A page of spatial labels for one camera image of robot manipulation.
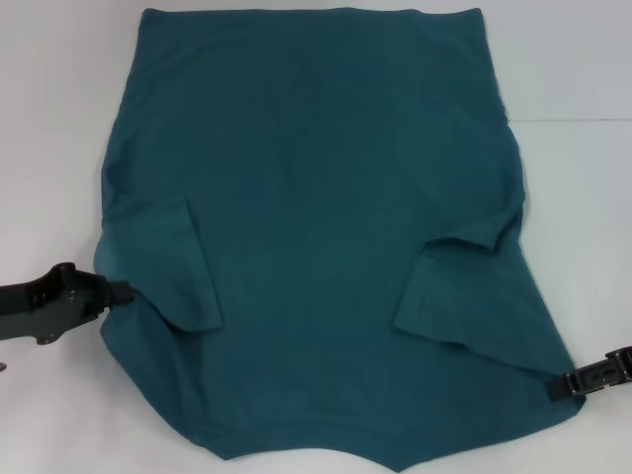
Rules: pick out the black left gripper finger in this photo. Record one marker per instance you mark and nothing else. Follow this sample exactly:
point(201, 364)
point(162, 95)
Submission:
point(118, 292)

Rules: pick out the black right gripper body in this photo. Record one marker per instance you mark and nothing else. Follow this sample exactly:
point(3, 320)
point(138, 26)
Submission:
point(622, 364)

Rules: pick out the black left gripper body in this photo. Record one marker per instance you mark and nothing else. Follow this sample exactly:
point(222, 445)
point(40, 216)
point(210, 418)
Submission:
point(49, 306)

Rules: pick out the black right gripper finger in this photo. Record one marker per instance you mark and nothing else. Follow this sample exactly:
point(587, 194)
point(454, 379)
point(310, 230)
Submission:
point(582, 381)

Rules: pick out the blue short-sleeved shirt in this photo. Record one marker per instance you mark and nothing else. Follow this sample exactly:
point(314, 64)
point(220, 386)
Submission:
point(306, 197)

